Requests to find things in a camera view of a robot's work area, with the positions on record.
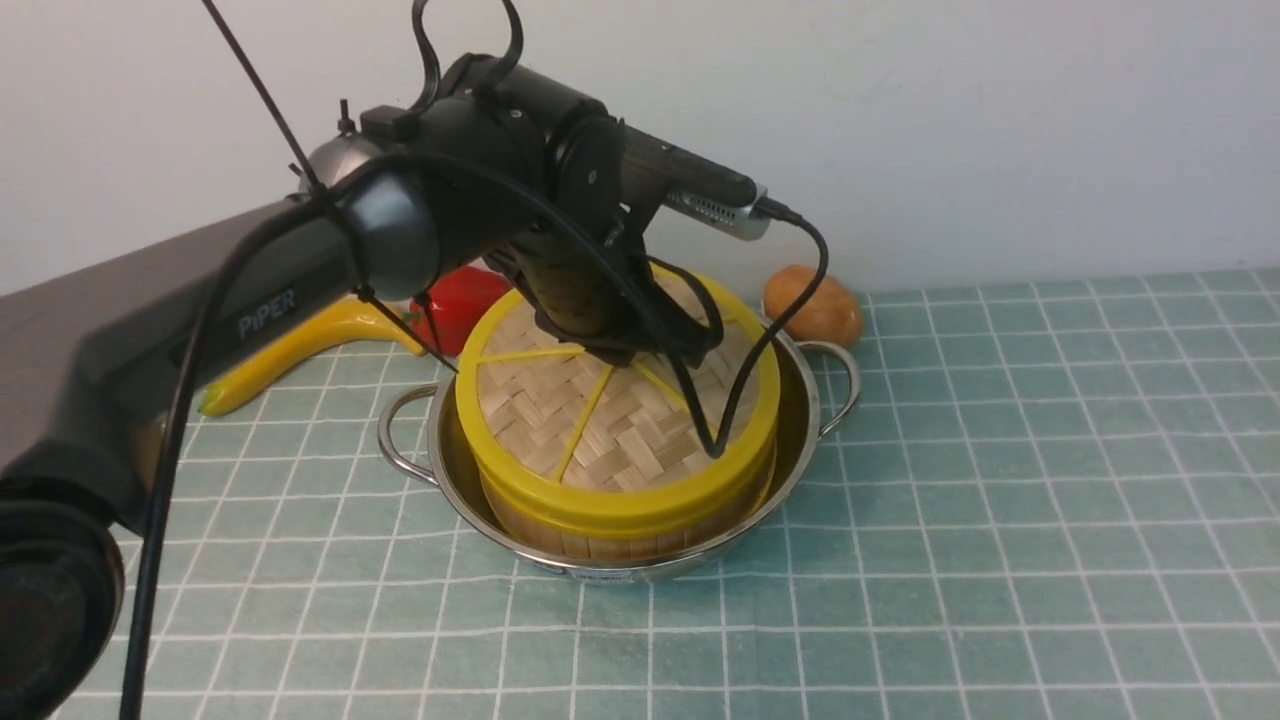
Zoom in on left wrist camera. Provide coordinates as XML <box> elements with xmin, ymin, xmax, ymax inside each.
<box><xmin>621</xmin><ymin>126</ymin><xmax>801</xmax><ymax>242</ymax></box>

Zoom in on red bell pepper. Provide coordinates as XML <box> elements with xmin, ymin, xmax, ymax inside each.
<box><xmin>406</xmin><ymin>265</ymin><xmax>511</xmax><ymax>356</ymax></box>

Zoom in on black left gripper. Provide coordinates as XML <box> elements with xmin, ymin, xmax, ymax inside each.
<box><xmin>484</xmin><ymin>200</ymin><xmax>724</xmax><ymax>366</ymax></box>

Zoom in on brown potato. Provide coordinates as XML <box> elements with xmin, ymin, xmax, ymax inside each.
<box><xmin>762</xmin><ymin>264</ymin><xmax>865</xmax><ymax>348</ymax></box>

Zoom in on stainless steel pot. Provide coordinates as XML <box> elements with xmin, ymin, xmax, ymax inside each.
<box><xmin>378</xmin><ymin>337</ymin><xmax>863</xmax><ymax>585</ymax></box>

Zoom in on yellow rimmed bamboo steamer basket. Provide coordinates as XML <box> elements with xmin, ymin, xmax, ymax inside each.
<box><xmin>480</xmin><ymin>450</ymin><xmax>776</xmax><ymax>562</ymax></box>

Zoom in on woven bamboo steamer lid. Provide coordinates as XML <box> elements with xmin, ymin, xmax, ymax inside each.
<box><xmin>454</xmin><ymin>290</ymin><xmax>782</xmax><ymax>488</ymax></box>

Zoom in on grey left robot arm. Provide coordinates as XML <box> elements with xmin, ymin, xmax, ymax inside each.
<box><xmin>1</xmin><ymin>54</ymin><xmax>760</xmax><ymax>719</ymax></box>

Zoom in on yellow banana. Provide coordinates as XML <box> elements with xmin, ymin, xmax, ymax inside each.
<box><xmin>198</xmin><ymin>296</ymin><xmax>428</xmax><ymax>416</ymax></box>

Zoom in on green checkered tablecloth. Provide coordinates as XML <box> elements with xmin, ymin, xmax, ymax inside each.
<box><xmin>143</xmin><ymin>268</ymin><xmax>1279</xmax><ymax>719</ymax></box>

